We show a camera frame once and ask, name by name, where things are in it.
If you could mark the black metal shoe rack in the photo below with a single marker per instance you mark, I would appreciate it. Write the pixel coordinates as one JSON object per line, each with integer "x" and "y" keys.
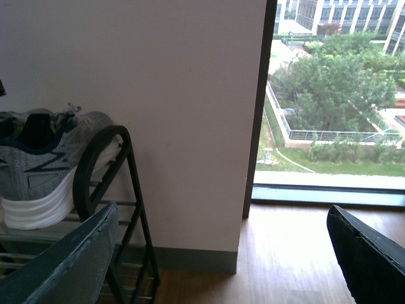
{"x": 108, "y": 161}

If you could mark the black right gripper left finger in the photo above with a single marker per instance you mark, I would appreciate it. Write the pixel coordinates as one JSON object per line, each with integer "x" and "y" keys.
{"x": 72, "y": 270}

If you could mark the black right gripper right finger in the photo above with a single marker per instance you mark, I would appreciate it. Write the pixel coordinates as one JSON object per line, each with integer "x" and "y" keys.
{"x": 372, "y": 264}

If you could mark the grey knit sneaker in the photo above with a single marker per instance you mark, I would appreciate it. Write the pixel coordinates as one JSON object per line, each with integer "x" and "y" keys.
{"x": 40, "y": 152}

